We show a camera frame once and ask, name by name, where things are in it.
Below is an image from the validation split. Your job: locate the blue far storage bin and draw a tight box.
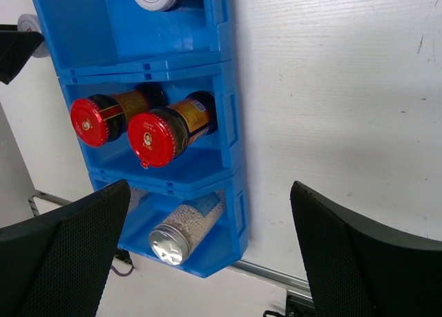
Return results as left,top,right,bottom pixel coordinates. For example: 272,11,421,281
32,0,233,77

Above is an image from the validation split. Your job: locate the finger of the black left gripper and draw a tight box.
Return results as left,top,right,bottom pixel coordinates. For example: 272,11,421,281
0,24,44,85

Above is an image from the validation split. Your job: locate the red lid sauce jar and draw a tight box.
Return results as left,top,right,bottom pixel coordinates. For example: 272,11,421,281
128,90,218,169
70,83,168,147

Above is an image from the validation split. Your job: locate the silver lid peppercorn jar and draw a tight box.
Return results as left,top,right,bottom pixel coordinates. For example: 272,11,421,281
148,189,227,266

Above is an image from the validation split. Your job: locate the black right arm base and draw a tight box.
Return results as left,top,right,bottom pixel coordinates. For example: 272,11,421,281
262,295,316,317

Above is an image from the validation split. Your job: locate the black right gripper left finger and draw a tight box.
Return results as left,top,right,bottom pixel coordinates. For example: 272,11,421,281
1,180,131,316

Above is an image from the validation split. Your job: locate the blue near storage bin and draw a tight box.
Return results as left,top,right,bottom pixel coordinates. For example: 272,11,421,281
118,169,248,278

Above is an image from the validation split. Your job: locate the blue storage bin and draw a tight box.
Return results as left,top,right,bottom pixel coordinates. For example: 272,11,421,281
118,169,248,278
32,0,233,77
59,61,242,191

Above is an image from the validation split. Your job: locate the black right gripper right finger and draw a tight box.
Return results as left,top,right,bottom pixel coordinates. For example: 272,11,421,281
290,181,441,316

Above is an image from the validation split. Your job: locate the blue middle storage bin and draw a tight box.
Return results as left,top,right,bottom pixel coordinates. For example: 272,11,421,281
59,61,242,191

